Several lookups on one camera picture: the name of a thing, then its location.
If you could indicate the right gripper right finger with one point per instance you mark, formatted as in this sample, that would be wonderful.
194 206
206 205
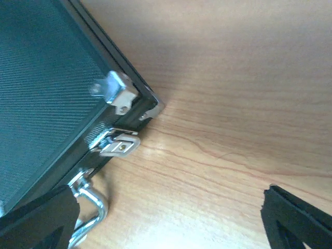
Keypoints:
290 222

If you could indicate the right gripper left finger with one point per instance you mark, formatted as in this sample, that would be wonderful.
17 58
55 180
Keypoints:
46 222

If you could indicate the black poker set case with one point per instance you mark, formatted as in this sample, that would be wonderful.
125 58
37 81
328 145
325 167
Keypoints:
70 101

